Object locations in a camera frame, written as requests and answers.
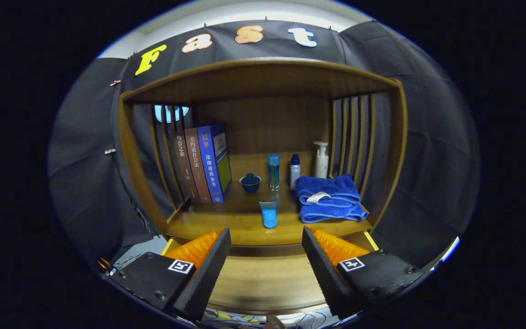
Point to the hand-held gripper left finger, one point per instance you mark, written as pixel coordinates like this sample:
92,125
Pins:
203,278

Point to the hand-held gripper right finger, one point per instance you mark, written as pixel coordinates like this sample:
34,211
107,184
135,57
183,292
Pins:
327,278

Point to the wooden drawer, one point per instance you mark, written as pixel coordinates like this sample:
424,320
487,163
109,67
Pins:
263,278

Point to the blue squeeze tube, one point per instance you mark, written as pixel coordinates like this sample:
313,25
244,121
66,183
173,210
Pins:
268,217

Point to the wooden countertop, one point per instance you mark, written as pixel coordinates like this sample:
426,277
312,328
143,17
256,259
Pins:
244,224

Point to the wooden cabinet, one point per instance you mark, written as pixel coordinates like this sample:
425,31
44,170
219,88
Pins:
267,123

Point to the blue folded towel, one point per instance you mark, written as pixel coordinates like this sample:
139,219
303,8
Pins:
336,210

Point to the blue lidded teacup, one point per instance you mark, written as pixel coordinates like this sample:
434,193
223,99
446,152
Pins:
249,183

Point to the white bottle dark cap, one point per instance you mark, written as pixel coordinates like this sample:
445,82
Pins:
295,174

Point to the blue book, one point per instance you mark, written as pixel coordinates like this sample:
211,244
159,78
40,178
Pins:
210,164

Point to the reddish brown book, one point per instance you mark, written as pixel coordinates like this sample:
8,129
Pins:
197,164

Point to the white pump bottle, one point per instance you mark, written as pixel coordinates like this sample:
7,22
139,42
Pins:
321,163

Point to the dark brown book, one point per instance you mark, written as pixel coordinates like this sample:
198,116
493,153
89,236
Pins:
184,164

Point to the teal glass bottle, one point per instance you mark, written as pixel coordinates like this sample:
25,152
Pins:
273,173

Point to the black backdrop cloth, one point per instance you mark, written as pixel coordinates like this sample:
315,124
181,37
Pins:
85,160

